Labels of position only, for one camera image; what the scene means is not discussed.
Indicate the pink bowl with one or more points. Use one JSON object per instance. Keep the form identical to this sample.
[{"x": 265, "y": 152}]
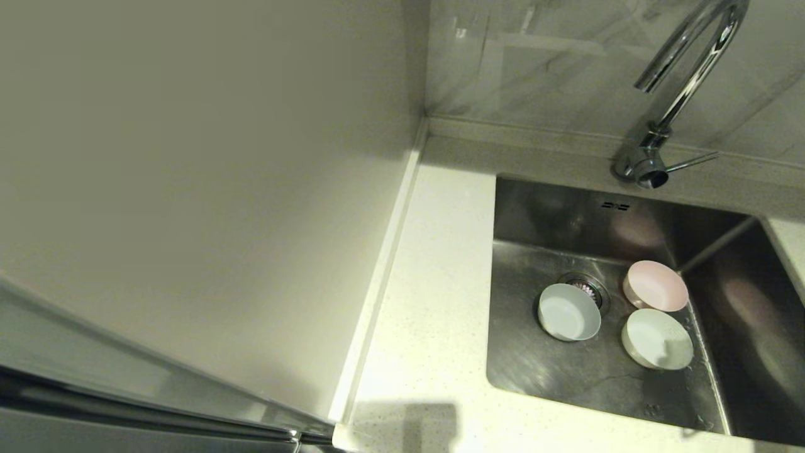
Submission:
[{"x": 657, "y": 286}]

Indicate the stainless steel sink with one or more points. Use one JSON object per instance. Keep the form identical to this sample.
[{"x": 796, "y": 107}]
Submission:
[{"x": 566, "y": 377}]

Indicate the light blue bowl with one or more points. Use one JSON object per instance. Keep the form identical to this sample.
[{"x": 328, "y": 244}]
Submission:
[{"x": 568, "y": 313}]

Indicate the stainless steel refrigerator door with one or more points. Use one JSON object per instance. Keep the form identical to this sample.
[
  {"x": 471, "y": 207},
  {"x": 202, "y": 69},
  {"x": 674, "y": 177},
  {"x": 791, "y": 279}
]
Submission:
[{"x": 63, "y": 409}]

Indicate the metal sink drain strainer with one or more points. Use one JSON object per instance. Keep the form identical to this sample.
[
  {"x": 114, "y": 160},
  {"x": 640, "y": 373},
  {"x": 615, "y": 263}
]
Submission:
[{"x": 593, "y": 288}]

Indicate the white bowl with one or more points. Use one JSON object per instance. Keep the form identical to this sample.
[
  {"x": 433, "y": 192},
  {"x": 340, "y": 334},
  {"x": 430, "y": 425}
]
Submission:
[{"x": 658, "y": 340}]

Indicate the chrome gooseneck faucet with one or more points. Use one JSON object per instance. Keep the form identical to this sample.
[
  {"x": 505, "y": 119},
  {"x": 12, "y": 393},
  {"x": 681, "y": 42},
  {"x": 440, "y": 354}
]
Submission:
[{"x": 649, "y": 165}]

